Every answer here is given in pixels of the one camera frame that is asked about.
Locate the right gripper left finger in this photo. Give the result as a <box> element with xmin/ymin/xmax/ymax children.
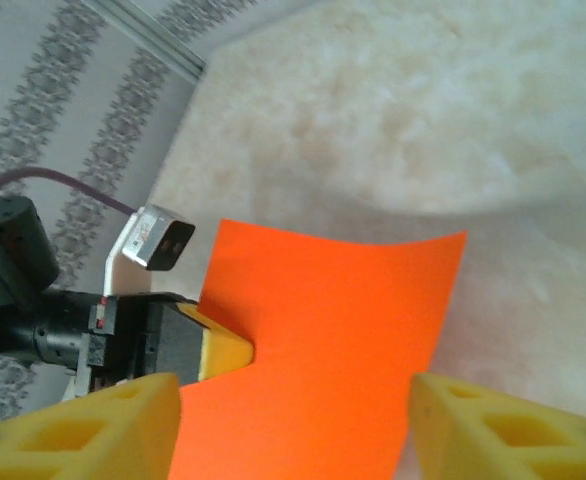
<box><xmin>0</xmin><ymin>372</ymin><xmax>182</xmax><ymax>480</ymax></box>

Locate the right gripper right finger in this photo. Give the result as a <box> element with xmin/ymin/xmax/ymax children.
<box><xmin>410</xmin><ymin>372</ymin><xmax>586</xmax><ymax>480</ymax></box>

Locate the orange paper sheet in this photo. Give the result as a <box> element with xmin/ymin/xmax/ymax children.
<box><xmin>166</xmin><ymin>218</ymin><xmax>468</xmax><ymax>480</ymax></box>

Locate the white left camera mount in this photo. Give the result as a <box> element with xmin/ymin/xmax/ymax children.
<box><xmin>102</xmin><ymin>239</ymin><xmax>154</xmax><ymax>297</ymax></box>

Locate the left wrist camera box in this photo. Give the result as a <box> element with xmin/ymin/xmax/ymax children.
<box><xmin>121</xmin><ymin>204</ymin><xmax>197</xmax><ymax>274</ymax></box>

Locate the aluminium frame post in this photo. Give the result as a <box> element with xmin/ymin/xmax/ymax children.
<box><xmin>100</xmin><ymin>0</ymin><xmax>208</xmax><ymax>81</ymax></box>

